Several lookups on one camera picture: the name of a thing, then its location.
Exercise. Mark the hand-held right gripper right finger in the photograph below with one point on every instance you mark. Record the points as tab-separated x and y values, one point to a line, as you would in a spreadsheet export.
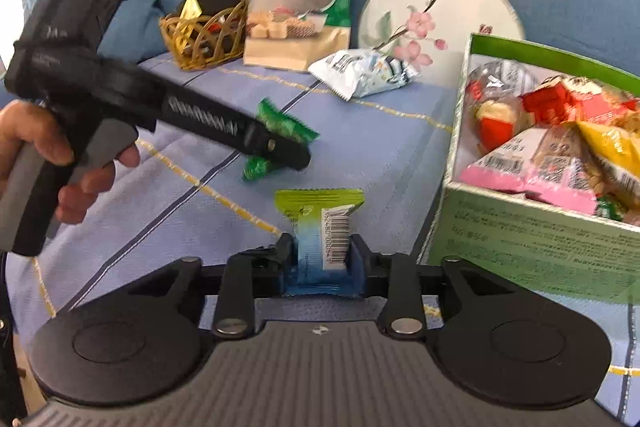
359	264

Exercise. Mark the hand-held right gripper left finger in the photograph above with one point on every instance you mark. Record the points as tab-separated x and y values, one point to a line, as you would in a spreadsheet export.
287	264

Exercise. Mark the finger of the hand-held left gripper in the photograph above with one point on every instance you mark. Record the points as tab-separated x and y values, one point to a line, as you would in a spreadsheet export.
280	149

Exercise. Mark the small green snack packet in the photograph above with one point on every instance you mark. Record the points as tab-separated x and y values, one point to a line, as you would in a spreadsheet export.
285	124

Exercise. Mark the small green blue sweet packet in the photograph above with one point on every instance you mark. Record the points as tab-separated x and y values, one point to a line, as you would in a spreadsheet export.
320	217

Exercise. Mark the green cardboard box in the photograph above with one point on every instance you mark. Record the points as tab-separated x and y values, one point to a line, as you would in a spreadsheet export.
525	247

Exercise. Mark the pink label snack packet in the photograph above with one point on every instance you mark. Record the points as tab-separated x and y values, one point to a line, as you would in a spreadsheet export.
520	167

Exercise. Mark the clear packet with red sweets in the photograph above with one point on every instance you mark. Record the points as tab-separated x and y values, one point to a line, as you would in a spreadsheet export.
495	122

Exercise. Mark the red printed snack packet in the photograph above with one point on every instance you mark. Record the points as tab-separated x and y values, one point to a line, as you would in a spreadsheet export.
550	104

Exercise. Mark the gold crinkled snack packet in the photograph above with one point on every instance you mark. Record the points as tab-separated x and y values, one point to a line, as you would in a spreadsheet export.
610	147

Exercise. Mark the person's left hand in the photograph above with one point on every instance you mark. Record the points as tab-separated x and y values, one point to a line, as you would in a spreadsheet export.
30	127

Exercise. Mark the blue cushion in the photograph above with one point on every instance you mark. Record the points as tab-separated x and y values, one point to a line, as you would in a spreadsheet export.
135	2

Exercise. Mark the blue quilted mat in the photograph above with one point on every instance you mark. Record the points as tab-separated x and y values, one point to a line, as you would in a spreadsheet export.
375	147

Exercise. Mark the white blue snack packet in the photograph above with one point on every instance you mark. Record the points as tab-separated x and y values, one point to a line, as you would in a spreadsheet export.
360	72

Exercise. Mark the woven wicker basket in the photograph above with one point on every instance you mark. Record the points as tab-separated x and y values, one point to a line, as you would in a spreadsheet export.
200	52

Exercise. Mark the large green snack packet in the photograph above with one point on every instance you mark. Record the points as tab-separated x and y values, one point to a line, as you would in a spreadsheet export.
607	209

